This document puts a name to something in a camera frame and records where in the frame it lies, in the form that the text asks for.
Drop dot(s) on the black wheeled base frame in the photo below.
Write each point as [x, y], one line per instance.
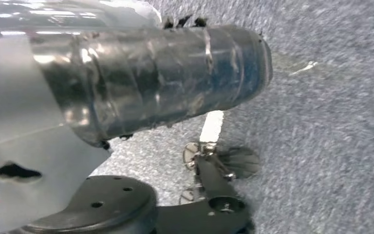
[109, 203]

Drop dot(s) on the silver floor tape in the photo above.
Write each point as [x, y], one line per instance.
[211, 126]

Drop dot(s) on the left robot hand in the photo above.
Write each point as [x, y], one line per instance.
[158, 80]

